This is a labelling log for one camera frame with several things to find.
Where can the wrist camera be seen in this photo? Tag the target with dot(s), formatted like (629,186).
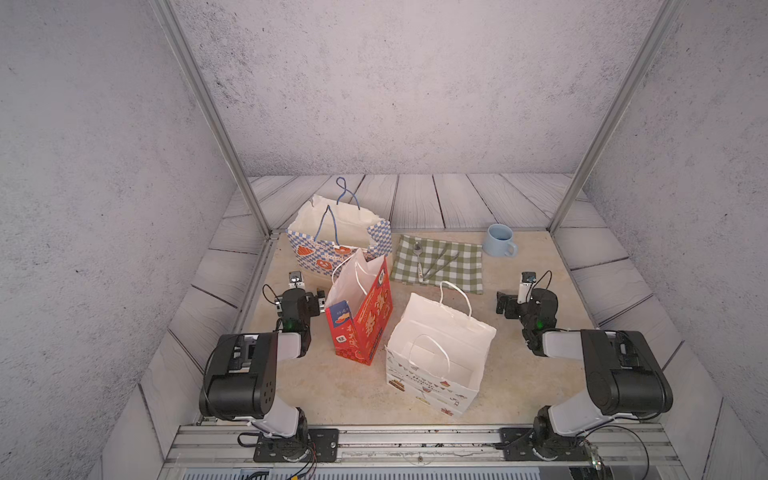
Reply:
(296,280)
(528,280)

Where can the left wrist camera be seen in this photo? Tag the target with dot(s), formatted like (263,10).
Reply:
(296,280)

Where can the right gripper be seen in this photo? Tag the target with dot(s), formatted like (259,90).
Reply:
(503,298)

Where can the red paper gift bag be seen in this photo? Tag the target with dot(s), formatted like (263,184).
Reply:
(359,306)

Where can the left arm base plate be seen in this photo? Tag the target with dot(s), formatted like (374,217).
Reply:
(297,444)

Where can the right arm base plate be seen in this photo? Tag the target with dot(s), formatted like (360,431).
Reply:
(521,444)

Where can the white Happy Every Day bag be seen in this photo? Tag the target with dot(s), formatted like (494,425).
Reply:
(438,348)

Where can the right frame post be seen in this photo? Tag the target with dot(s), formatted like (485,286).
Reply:
(659,29)

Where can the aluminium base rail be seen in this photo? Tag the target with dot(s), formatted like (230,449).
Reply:
(621,451)

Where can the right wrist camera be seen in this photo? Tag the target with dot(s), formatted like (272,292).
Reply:
(528,280)

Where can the metal spoon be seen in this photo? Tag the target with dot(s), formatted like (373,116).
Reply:
(418,251)

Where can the light blue mug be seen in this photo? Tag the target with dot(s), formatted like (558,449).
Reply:
(499,241)

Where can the metal fork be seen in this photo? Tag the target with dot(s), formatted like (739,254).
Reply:
(446,256)

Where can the blue checkered paper bag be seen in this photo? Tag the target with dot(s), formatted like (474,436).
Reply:
(327,231)

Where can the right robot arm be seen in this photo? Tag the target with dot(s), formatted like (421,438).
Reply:
(623,379)

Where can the frame post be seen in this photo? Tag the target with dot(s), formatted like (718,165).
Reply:
(659,29)
(190,69)

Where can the left frame post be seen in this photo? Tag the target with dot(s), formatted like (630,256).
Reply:
(190,69)

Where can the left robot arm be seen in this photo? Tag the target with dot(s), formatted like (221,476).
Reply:
(240,376)

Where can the green checkered cloth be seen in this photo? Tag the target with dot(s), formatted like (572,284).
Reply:
(465,272)

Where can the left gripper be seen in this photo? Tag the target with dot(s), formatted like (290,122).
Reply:
(313,307)

